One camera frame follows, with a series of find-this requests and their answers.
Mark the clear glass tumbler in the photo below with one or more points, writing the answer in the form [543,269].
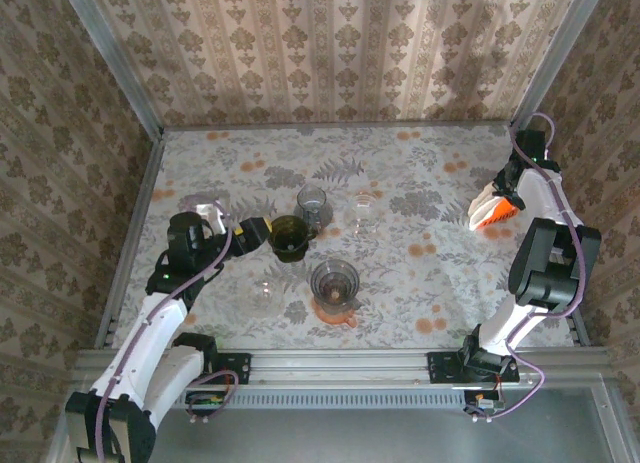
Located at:
[362,208]

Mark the aluminium frame post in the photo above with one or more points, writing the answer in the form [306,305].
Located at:
[555,58]
[115,58]

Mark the aluminium frame rail with mounts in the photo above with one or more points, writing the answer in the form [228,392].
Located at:
[340,365]

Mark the olive green coffee dripper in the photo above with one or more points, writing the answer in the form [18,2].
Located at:
[290,238]

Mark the pink transparent coffee dripper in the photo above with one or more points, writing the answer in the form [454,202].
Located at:
[345,317]

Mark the clear round glass bowl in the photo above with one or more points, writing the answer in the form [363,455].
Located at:
[266,298]

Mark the grey transparent coffee dripper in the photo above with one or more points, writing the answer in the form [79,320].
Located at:
[335,278]

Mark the grey glass coffee server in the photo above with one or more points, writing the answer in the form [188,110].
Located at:
[311,198]

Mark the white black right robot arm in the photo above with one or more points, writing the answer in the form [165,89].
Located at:
[550,263]

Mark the orange white filter box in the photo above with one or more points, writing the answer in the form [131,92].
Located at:
[487,210]

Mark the floral tablecloth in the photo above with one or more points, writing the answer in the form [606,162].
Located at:
[425,283]

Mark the small control board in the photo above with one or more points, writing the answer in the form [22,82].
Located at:
[205,402]
[482,403]

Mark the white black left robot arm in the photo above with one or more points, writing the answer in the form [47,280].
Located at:
[150,343]

